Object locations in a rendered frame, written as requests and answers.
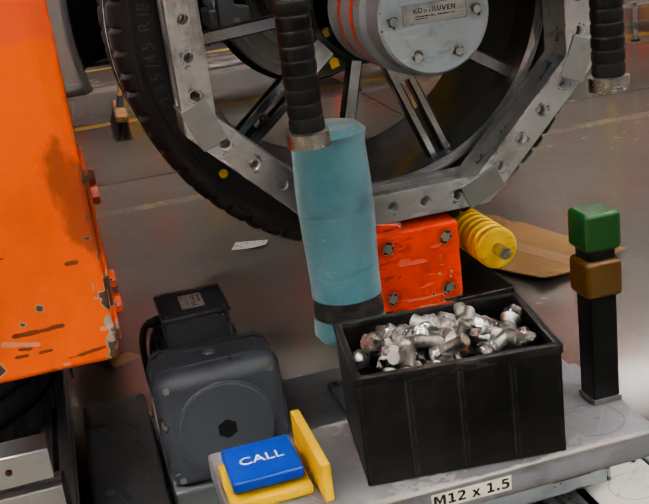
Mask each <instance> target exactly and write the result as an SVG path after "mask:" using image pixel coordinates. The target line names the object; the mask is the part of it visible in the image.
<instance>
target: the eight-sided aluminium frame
mask: <svg viewBox="0 0 649 504"><path fill-rule="evenodd" d="M156 1H157V7H158V13H159V18H160V24H161V30H162V36H163V41H164V47H165V53H166V58H167V64H168V70H169V75H170V81H171V87H172V92H173V98H174V105H173V107H174V109H175V110H176V115H177V121H178V127H179V129H180V130H181V131H182V133H183V134H184V135H185V136H186V138H188V139H189V140H191V141H192V142H194V143H195V144H197V145H198V146H199V147H200V148H201V149H202V150H203V151H204V152H206V151H207V152H208V153H210V154H211V155H212V156H214V157H215V158H217V159H218V160H220V161H221V162H223V163H224V164H226V165H227V166H228V167H230V168H231V169H233V170H234V171H236V172H237V173H239V174H240V175H241V176H243V177H244V178H246V179H247V180H249V181H250V182H252V183H253V184H255V185H256V186H257V187H259V188H260V189H262V190H263V191H265V192H266V193H268V194H269V195H270V196H272V197H273V198H275V199H276V200H278V201H279V202H281V203H282V204H284V205H285V206H286V207H288V208H289V209H291V210H292V211H294V212H295V213H297V214H298V209H297V202H296V194H295V185H294V174H293V169H291V168H290V167H288V166H287V165H285V164H284V163H283V162H281V161H280V160H278V159H277V158H276V157H274V156H273V155H271V154H270V153H269V152H267V151H266V150H264V149H263V148H262V147H260V146H259V145H257V144H256V143H255V142H253V141H252V140H250V139H249V138H247V137H246V136H245V135H243V134H242V133H240V132H239V131H238V130H236V129H235V128H233V127H232V126H231V125H229V124H228V123H226V122H225V121H224V120H222V119H221V118H219V117H218V116H216V113H215V107H214V101H213V95H212V89H211V83H210V77H209V70H208V64H207V58H206V52H205V46H204V40H203V33H202V27H201V21H200V15H199V9H198V3H197V0H156ZM542 8H543V27H544V47H545V49H544V52H543V54H542V55H541V56H540V58H539V59H538V61H537V62H536V63H535V65H534V66H533V67H532V69H531V70H530V71H529V73H528V74H527V75H526V77H525V78H524V79H523V81H522V82H521V84H520V85H519V86H518V88H517V89H516V90H515V92H514V93H513V94H512V96H511V97H510V98H509V100H508V101H507V103H506V104H505V105H504V107H503V108H502V109H501V111H500V112H499V113H498V115H497V116H496V117H495V119H494V120H493V122H492V123H491V124H490V126H489V127H488V128H487V130H486V131H485V132H484V134H483V135H482V136H481V138H480V139H479V141H478V142H477V143H476V145H475V146H474V147H473V149H472V150H471V151H470V153H469V154H468V155H467V157H466V158H465V160H464V161H463V162H462V164H461V165H460V166H458V167H453V168H448V169H443V170H438V171H433V172H428V173H423V174H418V175H413V176H408V177H403V178H398V179H393V180H388V181H383V182H377V183H372V190H373V198H374V207H375V220H376V225H383V224H388V223H393V222H398V221H403V220H407V219H412V218H417V217H422V216H427V215H431V214H436V213H441V212H446V211H450V210H455V209H460V208H465V207H470V208H473V207H475V206H476V205H479V204H484V203H489V202H491V201H492V200H493V198H494V197H495V196H496V194H497V193H498V192H499V190H501V189H502V188H504V187H505V186H506V184H505V182H506V181H507V180H508V178H509V177H510V176H511V174H512V173H513V172H514V170H515V169H516V168H517V166H518V165H519V163H520V162H521V161H522V159H523V158H524V157H525V155H526V154H527V153H528V151H529V150H530V149H531V147H532V146H533V145H534V143H535V142H536V141H537V139H538V138H539V137H540V135H541V134H542V133H543V131H544V130H545V128H546V127H547V126H548V124H549V123H550V122H551V120H552V119H553V118H554V116H555V115H556V114H557V112H558V111H559V110H560V108H561V107H562V106H563V104H564V103H565V102H566V100H567V99H568V98H569V96H570V95H571V93H572V92H573V91H574V89H575V88H576V87H577V85H578V84H579V83H580V82H581V83H582V82H583V81H584V78H585V75H586V73H587V72H588V71H589V69H590V68H591V65H592V62H591V51H592V49H591V48H590V38H591V35H590V24H591V22H590V20H589V11H590V7H589V0H542ZM180 14H181V15H182V18H181V20H180V21H178V22H177V17H178V15H180ZM186 53H188V55H187V57H186V58H185V59H183V58H184V55H185V54H186ZM193 91H194V92H193Z"/></svg>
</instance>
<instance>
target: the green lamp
mask: <svg viewBox="0 0 649 504"><path fill-rule="evenodd" d="M567 219H568V241H569V243H570V244H571V245H572V246H574V247H576V248H578V249H580V250H581V251H583V252H585V253H587V254H591V253H595V252H600V251H604V250H609V249H613V248H617V247H619V246H620V244H621V228H620V212H619V211H618V210H617V209H615V208H613V207H610V206H608V205H606V204H604V203H602V202H596V203H591V204H586V205H581V206H577V207H572V208H570V209H568V211H567Z"/></svg>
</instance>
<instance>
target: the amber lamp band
mask: <svg viewBox="0 0 649 504"><path fill-rule="evenodd" d="M569 262H570V283H571V288H572V290H574V291H575V292H577V293H578V294H580V295H582V296H583V297H585V298H586V299H588V300H595V299H599V298H603V297H608V296H612V295H616V294H619V293H621V292H622V263H621V259H620V258H619V257H617V256H616V255H615V257H613V258H609V259H605V260H600V261H596V262H590V263H589V262H587V261H585V260H583V259H581V258H580V257H578V256H576V255H575V254H572V255H571V256H570V258H569Z"/></svg>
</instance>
